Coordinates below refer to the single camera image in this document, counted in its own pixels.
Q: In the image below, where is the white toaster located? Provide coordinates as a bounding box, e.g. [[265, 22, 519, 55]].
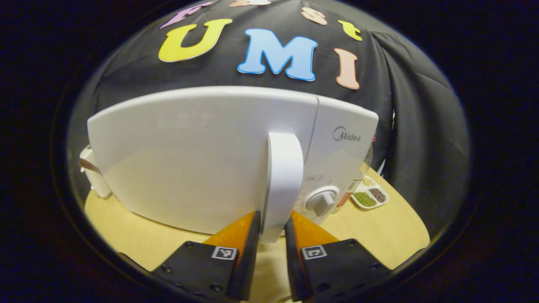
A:
[[79, 144, 112, 199]]

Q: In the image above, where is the black backdrop cloth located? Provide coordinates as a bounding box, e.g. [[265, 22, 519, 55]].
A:
[[67, 0, 470, 236]]

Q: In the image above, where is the divided dish of beans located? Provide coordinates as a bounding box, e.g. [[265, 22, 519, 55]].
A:
[[350, 176, 390, 210]]

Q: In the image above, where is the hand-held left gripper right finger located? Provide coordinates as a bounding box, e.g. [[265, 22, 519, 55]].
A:
[[283, 210, 391, 303]]

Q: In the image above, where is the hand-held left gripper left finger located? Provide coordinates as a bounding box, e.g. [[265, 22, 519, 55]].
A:
[[151, 210, 262, 302]]

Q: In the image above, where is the white microwave oven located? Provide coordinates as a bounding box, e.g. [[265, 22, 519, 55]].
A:
[[87, 86, 379, 244]]

